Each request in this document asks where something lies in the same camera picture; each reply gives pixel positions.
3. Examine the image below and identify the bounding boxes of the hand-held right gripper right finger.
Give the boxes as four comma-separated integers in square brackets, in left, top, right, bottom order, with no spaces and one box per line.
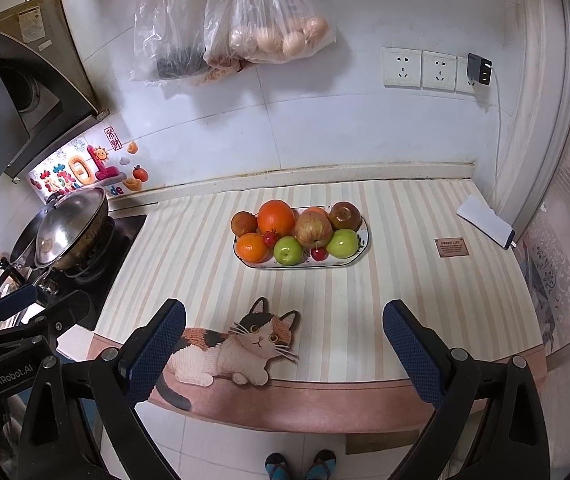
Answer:
[382,300,551,480]

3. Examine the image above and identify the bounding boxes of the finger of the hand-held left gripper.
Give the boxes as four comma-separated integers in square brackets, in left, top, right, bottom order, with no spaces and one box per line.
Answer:
[0,283,40,333]
[0,290,92,347]

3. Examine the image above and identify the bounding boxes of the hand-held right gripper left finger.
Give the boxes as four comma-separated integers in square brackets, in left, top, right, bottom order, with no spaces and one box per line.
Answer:
[17,298,187,480]

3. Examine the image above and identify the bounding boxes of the floral white plate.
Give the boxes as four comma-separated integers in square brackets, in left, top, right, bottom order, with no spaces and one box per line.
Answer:
[233,206,372,271]

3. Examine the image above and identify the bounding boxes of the green apple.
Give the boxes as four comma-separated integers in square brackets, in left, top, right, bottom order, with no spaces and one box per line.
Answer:
[326,228,360,260]
[273,236,307,266]

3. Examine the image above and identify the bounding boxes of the small orange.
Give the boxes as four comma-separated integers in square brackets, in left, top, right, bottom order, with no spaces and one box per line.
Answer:
[235,232,272,266]

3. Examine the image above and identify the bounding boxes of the dark red apple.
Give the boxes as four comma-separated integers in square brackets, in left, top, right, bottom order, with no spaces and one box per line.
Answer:
[328,201,364,232]

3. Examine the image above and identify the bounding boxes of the red yellow apple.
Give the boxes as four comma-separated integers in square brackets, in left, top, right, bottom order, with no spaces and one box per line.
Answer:
[294,209,334,248]

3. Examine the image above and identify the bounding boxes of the dark brownish orange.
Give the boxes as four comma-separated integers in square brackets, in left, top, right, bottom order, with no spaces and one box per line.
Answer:
[231,210,259,237]

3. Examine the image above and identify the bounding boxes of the black wok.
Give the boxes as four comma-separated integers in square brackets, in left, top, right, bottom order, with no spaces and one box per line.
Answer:
[9,207,116,281]

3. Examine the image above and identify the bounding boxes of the striped cat print mat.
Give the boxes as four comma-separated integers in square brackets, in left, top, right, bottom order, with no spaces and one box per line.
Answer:
[87,176,548,433]

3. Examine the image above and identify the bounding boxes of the steel wok with lid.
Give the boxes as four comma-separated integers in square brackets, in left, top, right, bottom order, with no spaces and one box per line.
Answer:
[35,187,109,268]

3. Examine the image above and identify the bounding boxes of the black gas stove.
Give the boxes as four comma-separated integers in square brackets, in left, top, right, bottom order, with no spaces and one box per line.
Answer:
[40,214,148,331]

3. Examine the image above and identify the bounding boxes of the patterned frosted sliding door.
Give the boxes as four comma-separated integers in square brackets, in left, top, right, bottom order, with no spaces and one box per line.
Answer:
[515,0,570,361]

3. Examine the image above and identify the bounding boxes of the person's left foot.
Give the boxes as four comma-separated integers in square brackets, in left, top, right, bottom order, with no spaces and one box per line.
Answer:
[265,452,291,480]

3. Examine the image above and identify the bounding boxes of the large orange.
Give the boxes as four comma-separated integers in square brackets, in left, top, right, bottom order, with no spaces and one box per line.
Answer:
[257,199,297,237]

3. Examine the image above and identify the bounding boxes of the black plug charger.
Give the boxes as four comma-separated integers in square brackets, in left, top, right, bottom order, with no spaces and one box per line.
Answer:
[466,52,493,86]

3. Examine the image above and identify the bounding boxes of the clear bag with dark contents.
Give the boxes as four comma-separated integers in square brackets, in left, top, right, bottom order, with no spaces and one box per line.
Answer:
[130,0,216,83]

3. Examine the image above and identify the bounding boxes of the pile of brown eggs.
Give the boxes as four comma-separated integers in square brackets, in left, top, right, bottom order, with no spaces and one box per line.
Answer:
[229,16,330,58]

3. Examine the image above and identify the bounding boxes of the clear plastic egg bag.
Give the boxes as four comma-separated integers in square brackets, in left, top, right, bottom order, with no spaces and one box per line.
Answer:
[204,0,338,73]

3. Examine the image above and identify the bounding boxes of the colourful wall stickers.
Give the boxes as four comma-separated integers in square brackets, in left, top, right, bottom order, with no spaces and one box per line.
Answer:
[27,127,151,198]

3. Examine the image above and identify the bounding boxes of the white charging cable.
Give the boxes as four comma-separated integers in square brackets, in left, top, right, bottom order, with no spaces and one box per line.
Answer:
[485,72,518,248]

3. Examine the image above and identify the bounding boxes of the white wall socket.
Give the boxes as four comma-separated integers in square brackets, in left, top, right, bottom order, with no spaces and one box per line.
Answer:
[455,55,481,95]
[421,50,458,92]
[382,47,423,88]

